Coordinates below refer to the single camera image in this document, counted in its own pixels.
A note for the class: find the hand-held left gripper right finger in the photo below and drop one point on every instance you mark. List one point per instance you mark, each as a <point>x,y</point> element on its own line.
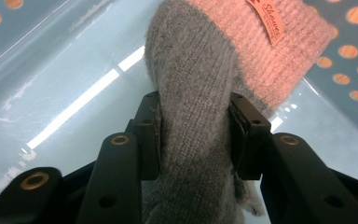
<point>248,140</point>

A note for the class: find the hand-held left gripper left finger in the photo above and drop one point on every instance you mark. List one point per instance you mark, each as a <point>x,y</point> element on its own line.
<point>147,130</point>

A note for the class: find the grey and pink knitted sock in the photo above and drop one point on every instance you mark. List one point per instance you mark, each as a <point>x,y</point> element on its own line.
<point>199,93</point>

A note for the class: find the light blue perforated plastic basket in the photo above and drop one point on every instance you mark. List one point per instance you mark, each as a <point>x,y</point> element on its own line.
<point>59,62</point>

